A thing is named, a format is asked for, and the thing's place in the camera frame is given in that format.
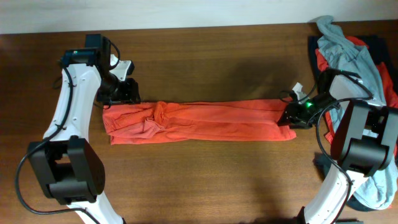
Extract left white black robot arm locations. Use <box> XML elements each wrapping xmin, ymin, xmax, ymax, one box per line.
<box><xmin>22</xmin><ymin>34</ymin><xmax>141</xmax><ymax>223</ymax></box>

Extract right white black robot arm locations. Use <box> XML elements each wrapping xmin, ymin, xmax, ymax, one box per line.
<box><xmin>277</xmin><ymin>68</ymin><xmax>397</xmax><ymax>224</ymax></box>

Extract dark navy garment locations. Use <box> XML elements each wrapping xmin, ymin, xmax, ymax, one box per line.
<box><xmin>308</xmin><ymin>35</ymin><xmax>397</xmax><ymax>88</ymax></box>

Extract light grey shirt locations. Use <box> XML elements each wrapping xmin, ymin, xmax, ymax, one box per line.
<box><xmin>315</xmin><ymin>14</ymin><xmax>398</xmax><ymax>211</ymax></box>

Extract orange red printed t-shirt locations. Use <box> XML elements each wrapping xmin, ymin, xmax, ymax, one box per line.
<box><xmin>103</xmin><ymin>100</ymin><xmax>296</xmax><ymax>144</ymax></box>

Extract red garment in pile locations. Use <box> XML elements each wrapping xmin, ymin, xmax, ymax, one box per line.
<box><xmin>314</xmin><ymin>35</ymin><xmax>398</xmax><ymax>156</ymax></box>

